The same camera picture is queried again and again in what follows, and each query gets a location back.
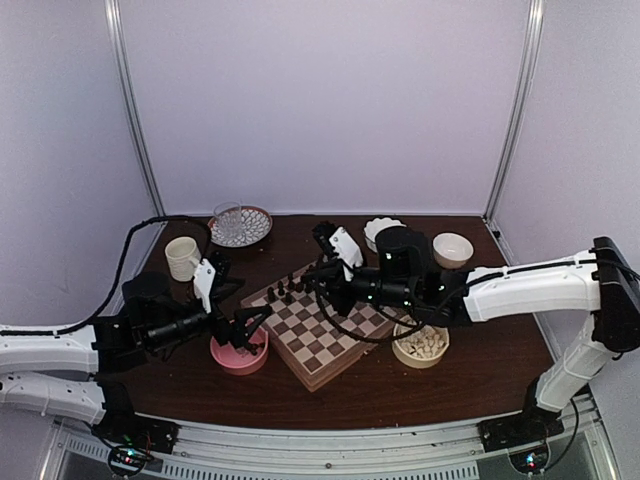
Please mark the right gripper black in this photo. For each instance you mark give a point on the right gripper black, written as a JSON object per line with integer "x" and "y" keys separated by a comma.
{"x": 332, "y": 277}

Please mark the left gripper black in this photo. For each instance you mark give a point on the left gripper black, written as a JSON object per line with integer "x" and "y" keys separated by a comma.
{"x": 224, "y": 333}

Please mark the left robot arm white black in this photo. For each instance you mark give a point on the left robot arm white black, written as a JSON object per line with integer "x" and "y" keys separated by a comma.
{"x": 31, "y": 361}

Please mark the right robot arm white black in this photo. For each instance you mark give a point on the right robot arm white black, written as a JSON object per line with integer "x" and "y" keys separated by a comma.
{"x": 597, "y": 281}

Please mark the pink bowl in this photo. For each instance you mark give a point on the pink bowl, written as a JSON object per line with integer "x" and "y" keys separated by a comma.
{"x": 241, "y": 362}

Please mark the small cream round bowl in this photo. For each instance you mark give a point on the small cream round bowl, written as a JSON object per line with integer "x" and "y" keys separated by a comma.
{"x": 451, "y": 250}

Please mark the white scalloped bowl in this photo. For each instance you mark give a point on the white scalloped bowl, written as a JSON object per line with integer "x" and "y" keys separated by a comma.
{"x": 373, "y": 227}

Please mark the cream spouted bowl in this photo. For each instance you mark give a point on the cream spouted bowl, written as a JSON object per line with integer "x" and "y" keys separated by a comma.
{"x": 423, "y": 349}

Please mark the cream ribbed mug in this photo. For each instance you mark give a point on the cream ribbed mug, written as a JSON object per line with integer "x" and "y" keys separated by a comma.
{"x": 183, "y": 256}

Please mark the patterned ceramic plate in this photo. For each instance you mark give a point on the patterned ceramic plate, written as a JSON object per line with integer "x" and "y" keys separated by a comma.
{"x": 257, "y": 224}

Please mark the clear drinking glass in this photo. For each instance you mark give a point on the clear drinking glass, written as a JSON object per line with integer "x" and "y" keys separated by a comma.
{"x": 228, "y": 220}

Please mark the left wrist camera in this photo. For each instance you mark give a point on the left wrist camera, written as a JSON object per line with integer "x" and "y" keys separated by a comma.
{"x": 209, "y": 279}

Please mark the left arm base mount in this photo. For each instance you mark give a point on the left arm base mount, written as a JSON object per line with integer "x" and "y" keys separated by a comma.
{"x": 133, "y": 440}

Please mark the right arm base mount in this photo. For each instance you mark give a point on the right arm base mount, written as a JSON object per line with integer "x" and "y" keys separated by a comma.
{"x": 525, "y": 437}

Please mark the front aluminium rail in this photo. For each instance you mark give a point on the front aluminium rail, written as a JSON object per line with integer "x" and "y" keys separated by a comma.
{"x": 451, "y": 450}

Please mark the right aluminium frame post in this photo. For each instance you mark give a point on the right aluminium frame post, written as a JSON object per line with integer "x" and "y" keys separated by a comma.
{"x": 526, "y": 73}

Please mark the aluminium frame post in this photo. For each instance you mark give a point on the aluminium frame post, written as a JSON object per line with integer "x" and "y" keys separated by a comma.
{"x": 526, "y": 73}
{"x": 117, "y": 38}

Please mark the left aluminium frame post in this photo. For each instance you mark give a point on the left aluminium frame post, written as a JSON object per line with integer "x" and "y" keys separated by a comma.
{"x": 117, "y": 38}

